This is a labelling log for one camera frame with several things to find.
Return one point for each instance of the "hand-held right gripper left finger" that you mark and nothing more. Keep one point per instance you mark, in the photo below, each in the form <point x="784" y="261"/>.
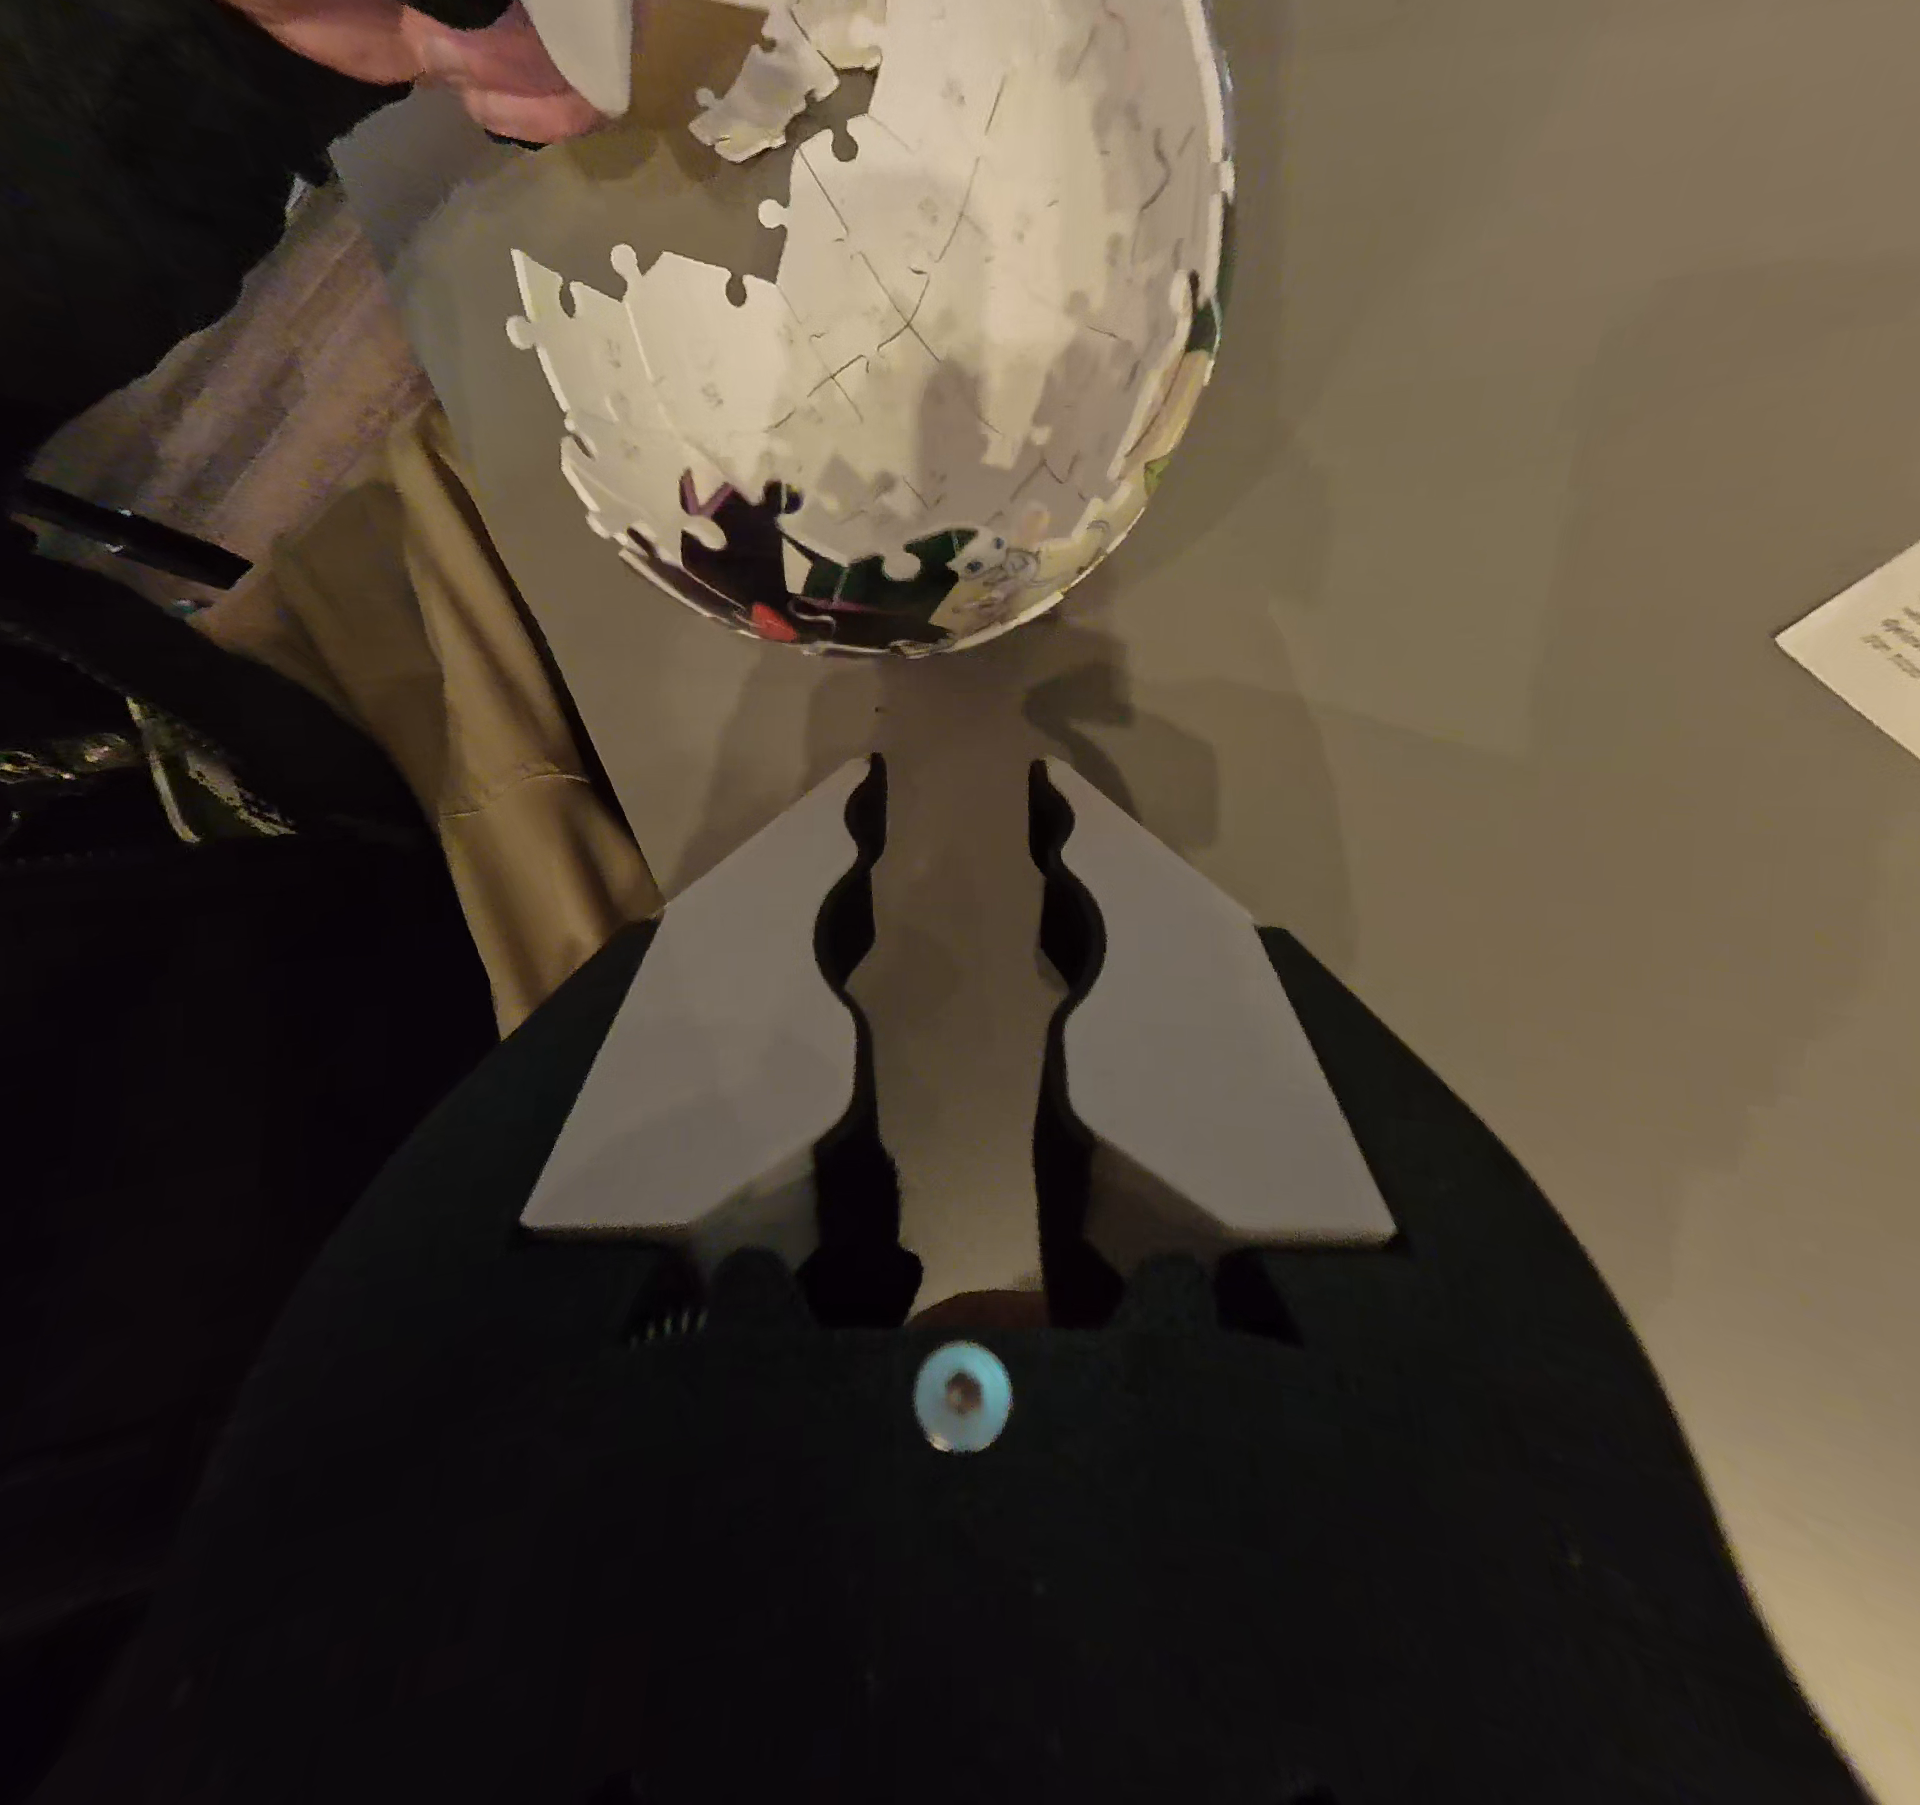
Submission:
<point x="706" y="1069"/>

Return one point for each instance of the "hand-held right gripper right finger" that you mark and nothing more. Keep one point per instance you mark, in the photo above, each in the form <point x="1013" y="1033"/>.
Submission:
<point x="1201" y="1069"/>

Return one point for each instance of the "colourful puzzle piece chunk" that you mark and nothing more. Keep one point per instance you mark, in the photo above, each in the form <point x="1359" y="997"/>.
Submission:
<point x="766" y="96"/>

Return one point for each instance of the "partly built puzzle ball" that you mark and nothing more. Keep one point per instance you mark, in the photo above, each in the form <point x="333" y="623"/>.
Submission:
<point x="975" y="261"/>

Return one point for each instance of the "person's left forearm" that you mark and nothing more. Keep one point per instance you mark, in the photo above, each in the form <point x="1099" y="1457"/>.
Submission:
<point x="121" y="155"/>

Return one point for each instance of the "person's leg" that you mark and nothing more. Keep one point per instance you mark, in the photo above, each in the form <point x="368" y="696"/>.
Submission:
<point x="495" y="785"/>

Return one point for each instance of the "dark glossy object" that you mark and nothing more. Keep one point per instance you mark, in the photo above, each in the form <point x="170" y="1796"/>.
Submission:
<point x="225" y="724"/>

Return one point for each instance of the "white instruction leaflet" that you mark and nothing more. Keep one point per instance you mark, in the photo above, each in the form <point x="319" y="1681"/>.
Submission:
<point x="1868" y="650"/>

